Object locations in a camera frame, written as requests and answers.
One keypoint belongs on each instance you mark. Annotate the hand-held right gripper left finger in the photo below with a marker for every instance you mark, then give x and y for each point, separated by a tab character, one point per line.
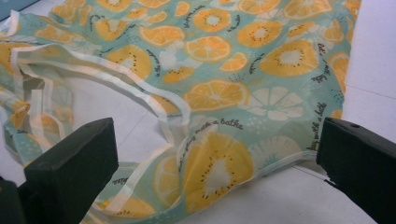
71	168

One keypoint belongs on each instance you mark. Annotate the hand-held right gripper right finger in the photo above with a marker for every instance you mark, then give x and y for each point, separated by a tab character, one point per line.
358	161

